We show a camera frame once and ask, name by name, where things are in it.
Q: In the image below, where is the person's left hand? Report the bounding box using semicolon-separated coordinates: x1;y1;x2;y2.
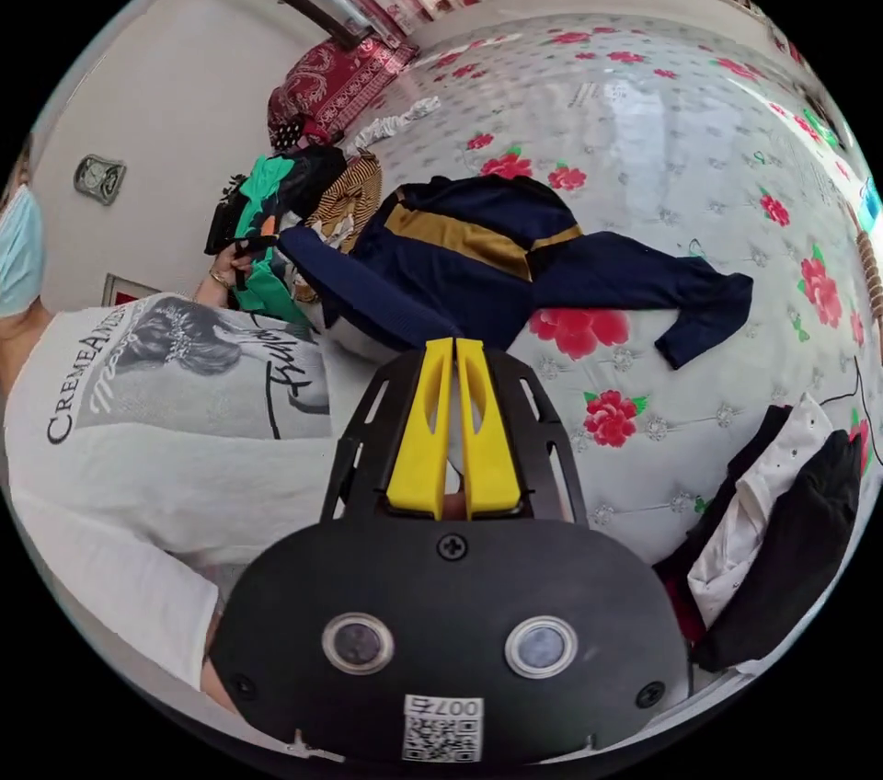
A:
206;252;255;297

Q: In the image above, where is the green garment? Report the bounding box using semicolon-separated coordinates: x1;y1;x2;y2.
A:
231;154;313;327

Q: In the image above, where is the pile of clothes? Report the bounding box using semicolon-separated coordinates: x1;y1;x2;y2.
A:
651;392;865;674
272;143;384;305

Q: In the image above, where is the black cable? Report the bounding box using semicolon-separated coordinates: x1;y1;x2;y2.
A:
819;355;883;471

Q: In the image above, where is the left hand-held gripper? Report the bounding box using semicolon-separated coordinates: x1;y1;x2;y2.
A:
203;189;251;257

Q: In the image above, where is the grey wall clock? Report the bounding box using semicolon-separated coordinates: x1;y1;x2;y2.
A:
73;153;128;207

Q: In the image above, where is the red patterned pillow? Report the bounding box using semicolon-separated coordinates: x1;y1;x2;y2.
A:
267;37;418;148

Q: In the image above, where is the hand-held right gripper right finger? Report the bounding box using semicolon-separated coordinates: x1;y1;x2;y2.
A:
455;338;525;521

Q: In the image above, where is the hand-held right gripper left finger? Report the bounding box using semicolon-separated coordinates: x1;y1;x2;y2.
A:
385;338;456;518

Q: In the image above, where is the person's body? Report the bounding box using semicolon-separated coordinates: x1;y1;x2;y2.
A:
0;131;334;695

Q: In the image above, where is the white cloth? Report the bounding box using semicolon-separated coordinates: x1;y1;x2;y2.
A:
344;96;442;155

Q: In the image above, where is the dark blue sweater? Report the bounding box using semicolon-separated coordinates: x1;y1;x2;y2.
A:
275;173;755;372

